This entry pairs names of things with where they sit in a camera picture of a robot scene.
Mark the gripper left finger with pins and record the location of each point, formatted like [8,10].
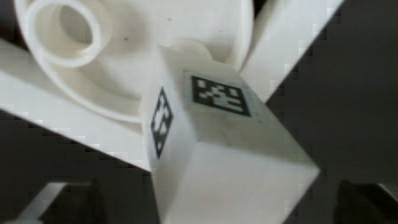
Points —
[59,205]

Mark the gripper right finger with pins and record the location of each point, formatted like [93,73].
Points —
[367,203]

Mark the white stool leg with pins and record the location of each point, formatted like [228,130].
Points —
[232,170]

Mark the white round stool seat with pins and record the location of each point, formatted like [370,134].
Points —
[93,38]

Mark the white front fence bar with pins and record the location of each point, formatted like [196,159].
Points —
[36,102]

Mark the white fence bar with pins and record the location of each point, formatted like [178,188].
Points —
[289,25]
[36,102]

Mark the white right fence bar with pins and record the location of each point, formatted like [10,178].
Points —
[289,25]

